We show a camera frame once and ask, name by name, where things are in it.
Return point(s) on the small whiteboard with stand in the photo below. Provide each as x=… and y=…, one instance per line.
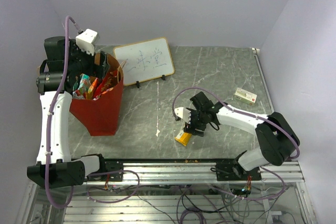
x=145, y=60

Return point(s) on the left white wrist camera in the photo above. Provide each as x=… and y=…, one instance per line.
x=86, y=41

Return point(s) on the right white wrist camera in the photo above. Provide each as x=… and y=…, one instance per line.
x=185, y=114

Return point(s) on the red candy packet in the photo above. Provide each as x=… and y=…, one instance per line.
x=110, y=80

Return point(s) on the teal Fox's mint candy bag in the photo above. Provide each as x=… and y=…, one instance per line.
x=81, y=87

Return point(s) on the aluminium rail frame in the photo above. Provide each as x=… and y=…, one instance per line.
x=161, y=177

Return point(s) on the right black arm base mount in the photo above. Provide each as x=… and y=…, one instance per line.
x=228, y=169

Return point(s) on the yellow snack bar packet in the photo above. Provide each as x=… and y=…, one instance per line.
x=183, y=137

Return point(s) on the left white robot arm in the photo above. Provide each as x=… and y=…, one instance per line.
x=66, y=60

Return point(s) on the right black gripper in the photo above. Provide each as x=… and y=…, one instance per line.
x=190, y=128

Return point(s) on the white green small box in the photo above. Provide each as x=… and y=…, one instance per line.
x=245, y=96

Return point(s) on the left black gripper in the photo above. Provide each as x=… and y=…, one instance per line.
x=98, y=71

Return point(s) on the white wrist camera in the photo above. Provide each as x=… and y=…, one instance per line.
x=185, y=114
x=86, y=41

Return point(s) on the red brown paper bag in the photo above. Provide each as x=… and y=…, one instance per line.
x=100, y=116

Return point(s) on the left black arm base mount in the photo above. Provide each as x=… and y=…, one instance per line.
x=112, y=168

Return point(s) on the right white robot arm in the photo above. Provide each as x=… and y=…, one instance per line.
x=277, y=141

